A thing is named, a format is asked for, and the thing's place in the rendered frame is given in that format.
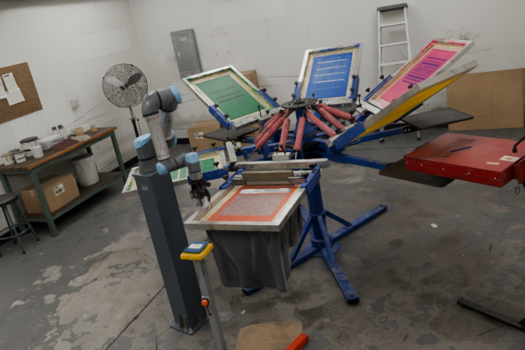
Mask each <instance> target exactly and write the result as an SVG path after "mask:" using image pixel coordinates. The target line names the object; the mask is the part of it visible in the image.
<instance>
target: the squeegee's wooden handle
mask: <svg viewBox="0 0 525 350"><path fill-rule="evenodd" d="M241 175H242V178H244V179H245V183H247V182H271V181H289V179H288V178H289V177H294V173H293V170H280V171H252V172H242V173H241ZM289 183H290V181H289Z"/></svg>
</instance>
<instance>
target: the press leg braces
mask: <svg viewBox="0 0 525 350"><path fill-rule="evenodd" d="M326 215H327V216H328V217H330V218H331V219H333V220H336V221H338V222H339V223H342V224H343V225H344V226H343V228H345V229H349V228H351V227H353V226H355V223H351V222H350V223H349V222H348V221H346V220H344V219H342V218H341V217H339V216H336V215H334V214H333V213H332V212H329V211H327V210H326ZM317 220H318V224H319V226H320V230H321V233H322V235H323V239H324V242H325V245H326V248H327V253H328V255H329V258H330V259H328V260H327V261H328V262H329V264H330V267H333V266H339V263H338V261H337V260H336V258H335V257H334V252H333V249H332V247H331V243H330V239H329V237H328V234H327V230H326V227H325V225H324V222H323V218H322V216H318V217H317ZM312 223H313V217H312V216H309V217H308V219H307V220H306V222H305V225H304V227H303V230H302V238H301V240H300V243H299V244H297V245H296V246H295V247H294V248H293V250H292V252H291V254H290V257H291V264H292V263H294V262H295V261H297V260H299V258H297V254H298V252H299V250H300V248H301V246H302V244H303V242H304V240H305V237H306V235H307V233H308V232H309V229H310V228H312Z"/></svg>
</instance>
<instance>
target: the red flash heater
mask: <svg viewBox="0 0 525 350"><path fill-rule="evenodd" d="M517 142H518V141H515V140H508V139H500V138H492V137H479V136H472V135H465V134H451V133H446V134H443V135H441V136H440V137H438V138H436V139H434V140H433V141H430V142H428V143H427V144H425V145H423V146H421V147H419V148H418V149H416V150H414V151H412V152H410V153H408V154H407V155H404V164H405V167H406V169H407V170H411V171H416V172H420V173H427V174H432V175H436V176H440V177H447V178H452V179H456V180H464V181H469V182H473V183H477V184H484V185H489V186H493V187H497V188H502V187H503V186H504V185H506V184H507V183H508V182H510V181H511V180H512V179H516V180H519V184H521V183H523V182H524V181H525V141H521V142H520V143H519V144H518V145H517V146H516V148H517V153H513V146H514V144H515V143H517ZM470 146H473V147H471V148H465V147H470ZM460 148H465V149H461V150H458V151H454V152H451V151H452V150H456V149H460Z"/></svg>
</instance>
